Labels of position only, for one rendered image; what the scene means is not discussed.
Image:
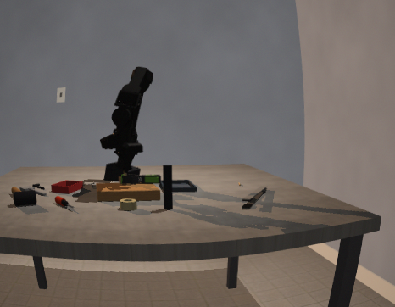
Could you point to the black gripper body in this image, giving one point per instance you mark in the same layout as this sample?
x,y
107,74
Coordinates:
x,y
126,133

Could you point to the black mallet with wooden handle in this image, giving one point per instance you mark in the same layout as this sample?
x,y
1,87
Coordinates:
x,y
23,197

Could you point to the orange wooden board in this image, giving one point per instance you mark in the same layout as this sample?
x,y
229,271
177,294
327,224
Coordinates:
x,y
116,191

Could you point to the red-handled screwdriver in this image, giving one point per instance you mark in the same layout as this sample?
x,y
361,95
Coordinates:
x,y
62,202

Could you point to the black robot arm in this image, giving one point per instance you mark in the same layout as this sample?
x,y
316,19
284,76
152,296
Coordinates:
x,y
131,94

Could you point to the red open tray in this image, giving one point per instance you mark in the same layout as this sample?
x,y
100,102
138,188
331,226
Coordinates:
x,y
67,186

